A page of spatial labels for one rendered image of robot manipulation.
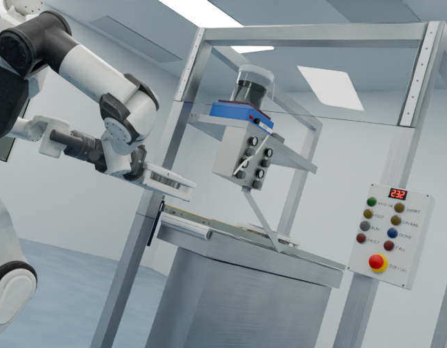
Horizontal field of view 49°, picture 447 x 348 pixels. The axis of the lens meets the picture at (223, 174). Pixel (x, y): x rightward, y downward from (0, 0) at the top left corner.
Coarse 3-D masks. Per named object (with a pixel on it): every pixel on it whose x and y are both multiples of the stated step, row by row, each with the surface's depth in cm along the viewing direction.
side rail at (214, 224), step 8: (216, 224) 190; (224, 224) 194; (232, 232) 199; (240, 232) 203; (248, 232) 207; (256, 240) 212; (264, 240) 218; (288, 248) 235; (296, 248) 240; (304, 256) 248; (312, 256) 255; (320, 256) 262; (328, 264) 271; (336, 264) 279; (344, 264) 288
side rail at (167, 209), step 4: (164, 204) 206; (164, 208) 205; (168, 208) 207; (172, 208) 209; (164, 212) 206; (168, 212) 208; (172, 212) 209; (176, 212) 211; (180, 212) 213; (184, 212) 215; (180, 216) 214; (184, 216) 216; (188, 216) 218; (192, 216) 220; (196, 216) 221; (192, 220) 220; (196, 220) 222; (200, 220) 224; (204, 220) 226; (208, 220) 229; (204, 224) 227; (208, 224) 229
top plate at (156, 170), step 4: (144, 164) 161; (148, 164) 160; (148, 168) 160; (152, 168) 161; (156, 168) 162; (160, 168) 163; (152, 172) 165; (156, 172) 162; (160, 172) 164; (164, 172) 165; (168, 172) 166; (164, 176) 166; (172, 176) 168; (176, 176) 169; (172, 180) 172; (176, 180) 170; (180, 180) 171; (184, 180) 173; (188, 180) 175; (184, 184) 174; (188, 184) 175; (192, 184) 176; (196, 184) 178
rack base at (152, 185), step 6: (126, 180) 175; (138, 180) 160; (144, 180) 159; (150, 180) 161; (144, 186) 177; (150, 186) 162; (156, 186) 163; (162, 186) 165; (168, 186) 168; (162, 192) 174; (168, 192) 168; (174, 192) 170; (180, 192) 172; (180, 198) 176; (186, 198) 175
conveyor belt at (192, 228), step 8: (168, 216) 203; (168, 224) 201; (176, 224) 198; (184, 224) 196; (192, 224) 194; (184, 232) 197; (192, 232) 193; (200, 232) 190; (216, 232) 193; (248, 240) 213; (296, 256) 246; (320, 264) 268
